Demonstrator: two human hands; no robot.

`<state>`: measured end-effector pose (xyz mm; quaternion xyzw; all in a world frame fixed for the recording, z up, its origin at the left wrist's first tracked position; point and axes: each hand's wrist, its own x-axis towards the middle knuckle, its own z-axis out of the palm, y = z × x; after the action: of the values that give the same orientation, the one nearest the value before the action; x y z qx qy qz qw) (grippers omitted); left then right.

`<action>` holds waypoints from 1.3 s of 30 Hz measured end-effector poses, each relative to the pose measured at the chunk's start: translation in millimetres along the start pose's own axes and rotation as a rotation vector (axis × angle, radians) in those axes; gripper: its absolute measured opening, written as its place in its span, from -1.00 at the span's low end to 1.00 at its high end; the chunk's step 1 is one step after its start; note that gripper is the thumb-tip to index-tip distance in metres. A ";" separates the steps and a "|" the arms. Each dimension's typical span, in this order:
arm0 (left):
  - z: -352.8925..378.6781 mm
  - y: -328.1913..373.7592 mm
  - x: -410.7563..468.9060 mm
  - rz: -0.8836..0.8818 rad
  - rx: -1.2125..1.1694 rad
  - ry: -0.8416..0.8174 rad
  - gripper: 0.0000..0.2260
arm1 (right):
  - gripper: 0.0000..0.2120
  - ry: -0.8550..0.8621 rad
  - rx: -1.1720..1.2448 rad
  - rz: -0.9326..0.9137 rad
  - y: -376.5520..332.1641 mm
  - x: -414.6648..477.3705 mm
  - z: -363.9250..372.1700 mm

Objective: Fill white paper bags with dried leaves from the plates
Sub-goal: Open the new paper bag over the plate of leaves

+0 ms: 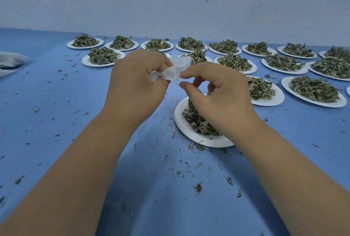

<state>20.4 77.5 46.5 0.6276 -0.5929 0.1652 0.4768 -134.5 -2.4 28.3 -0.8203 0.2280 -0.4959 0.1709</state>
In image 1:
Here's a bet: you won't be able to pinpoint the person's right hand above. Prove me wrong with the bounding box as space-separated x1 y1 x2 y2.
178 62 261 135

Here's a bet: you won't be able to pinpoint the person's left hand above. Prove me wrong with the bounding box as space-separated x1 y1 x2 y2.
104 49 174 129

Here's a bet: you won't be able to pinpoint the white mesh tea bag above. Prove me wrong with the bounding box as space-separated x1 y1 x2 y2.
150 56 193 82

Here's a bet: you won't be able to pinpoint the person's right forearm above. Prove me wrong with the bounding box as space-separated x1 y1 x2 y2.
225 118 350 236

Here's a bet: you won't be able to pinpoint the person's left forearm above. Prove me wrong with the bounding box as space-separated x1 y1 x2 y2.
0 110 155 236

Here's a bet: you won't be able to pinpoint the dried leaf heap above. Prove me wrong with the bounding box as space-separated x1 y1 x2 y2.
182 97 222 137

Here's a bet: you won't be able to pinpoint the thick white plate stack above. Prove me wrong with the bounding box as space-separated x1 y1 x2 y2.
174 97 234 148

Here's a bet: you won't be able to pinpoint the rows of white paper plates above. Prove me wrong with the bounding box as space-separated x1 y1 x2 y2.
66 37 350 108

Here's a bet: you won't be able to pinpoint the scattered dried leaf crumbs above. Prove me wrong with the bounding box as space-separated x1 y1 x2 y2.
0 52 350 236

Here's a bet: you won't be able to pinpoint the piles of dried green leaves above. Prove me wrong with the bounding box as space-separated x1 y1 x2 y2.
72 34 350 103

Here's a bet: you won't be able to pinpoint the large grey pillow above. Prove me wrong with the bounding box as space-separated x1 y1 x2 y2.
0 51 32 69

